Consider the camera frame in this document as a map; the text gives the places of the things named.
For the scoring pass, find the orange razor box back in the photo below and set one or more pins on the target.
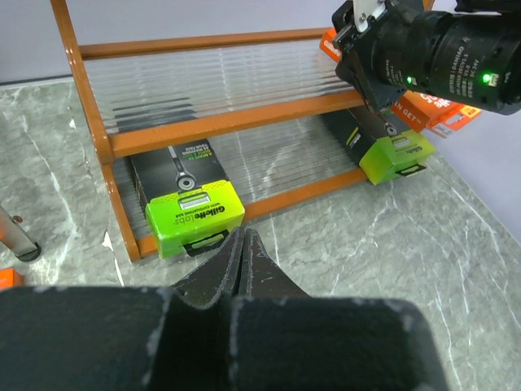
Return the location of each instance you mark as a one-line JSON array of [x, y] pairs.
[[10, 278]]

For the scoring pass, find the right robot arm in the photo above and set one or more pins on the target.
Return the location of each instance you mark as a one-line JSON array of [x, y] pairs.
[[469, 56]]

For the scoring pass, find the green black razor box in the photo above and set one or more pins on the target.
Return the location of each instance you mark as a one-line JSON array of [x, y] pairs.
[[382, 145], [188, 200]]

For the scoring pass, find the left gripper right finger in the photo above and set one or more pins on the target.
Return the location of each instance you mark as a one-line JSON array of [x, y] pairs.
[[328, 343]]

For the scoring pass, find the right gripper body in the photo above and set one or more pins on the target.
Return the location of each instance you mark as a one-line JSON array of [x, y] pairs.
[[394, 55]]

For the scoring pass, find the steel dish rack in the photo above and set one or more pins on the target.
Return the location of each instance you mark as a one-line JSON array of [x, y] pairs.
[[16, 239]]

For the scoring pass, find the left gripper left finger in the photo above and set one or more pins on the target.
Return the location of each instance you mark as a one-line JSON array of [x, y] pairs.
[[113, 338]]

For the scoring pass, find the orange Fusion5 razor box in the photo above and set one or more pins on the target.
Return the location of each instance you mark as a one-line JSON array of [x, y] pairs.
[[413, 111]]

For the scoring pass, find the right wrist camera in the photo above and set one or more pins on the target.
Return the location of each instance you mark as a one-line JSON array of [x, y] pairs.
[[363, 10]]

